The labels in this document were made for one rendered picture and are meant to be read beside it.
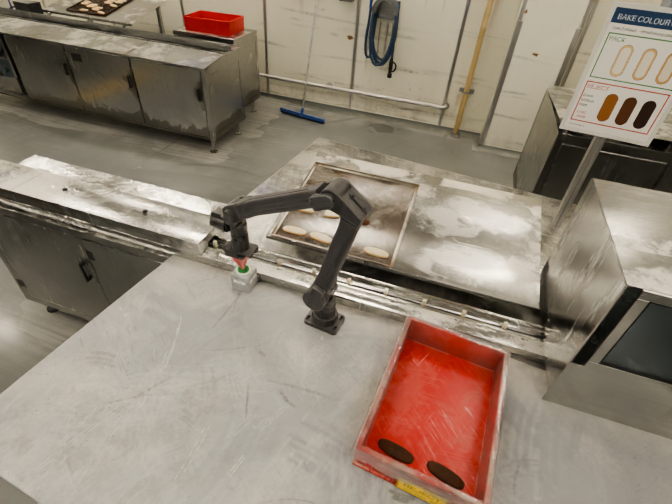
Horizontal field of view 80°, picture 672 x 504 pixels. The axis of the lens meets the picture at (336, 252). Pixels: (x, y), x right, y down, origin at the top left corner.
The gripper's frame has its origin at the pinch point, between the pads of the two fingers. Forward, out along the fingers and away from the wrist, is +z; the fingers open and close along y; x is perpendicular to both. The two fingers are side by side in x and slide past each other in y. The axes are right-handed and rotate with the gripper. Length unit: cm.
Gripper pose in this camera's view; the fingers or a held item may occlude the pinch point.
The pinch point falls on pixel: (243, 266)
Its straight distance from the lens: 146.8
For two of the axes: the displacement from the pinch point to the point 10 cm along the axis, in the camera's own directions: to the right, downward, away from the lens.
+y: 9.5, 2.5, -2.1
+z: -0.6, 7.6, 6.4
